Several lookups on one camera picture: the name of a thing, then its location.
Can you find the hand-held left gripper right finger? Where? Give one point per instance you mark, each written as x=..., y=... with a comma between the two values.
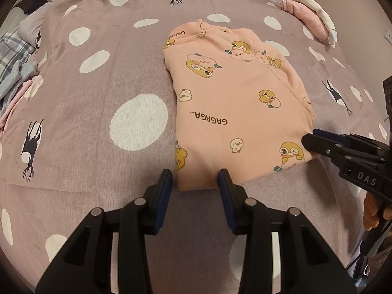
x=228, y=202

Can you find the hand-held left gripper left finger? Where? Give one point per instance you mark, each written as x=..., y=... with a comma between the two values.
x=164, y=202

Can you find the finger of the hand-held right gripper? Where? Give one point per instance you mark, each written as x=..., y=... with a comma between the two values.
x=318, y=145
x=324, y=133

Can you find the pink duck-print shirt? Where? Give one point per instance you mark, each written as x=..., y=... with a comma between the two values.
x=232, y=98

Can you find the person's right hand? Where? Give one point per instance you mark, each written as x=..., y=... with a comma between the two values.
x=370, y=213

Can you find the folded pink cloth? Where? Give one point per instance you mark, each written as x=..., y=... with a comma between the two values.
x=309, y=18

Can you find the folded white cloth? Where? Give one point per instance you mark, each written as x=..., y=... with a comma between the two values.
x=318, y=9

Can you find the mauve polka dot blanket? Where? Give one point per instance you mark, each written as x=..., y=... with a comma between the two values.
x=107, y=67

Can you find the light pink cloth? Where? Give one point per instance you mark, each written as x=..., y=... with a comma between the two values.
x=18, y=101

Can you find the plaid cloth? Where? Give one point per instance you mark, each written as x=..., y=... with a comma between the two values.
x=12, y=55

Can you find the grey lilac quilt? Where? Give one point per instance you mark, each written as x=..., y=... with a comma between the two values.
x=33, y=21

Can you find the dark brown pillow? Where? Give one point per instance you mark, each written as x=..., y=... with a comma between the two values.
x=29, y=1

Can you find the white wall socket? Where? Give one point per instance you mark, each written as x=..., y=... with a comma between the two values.
x=388, y=36

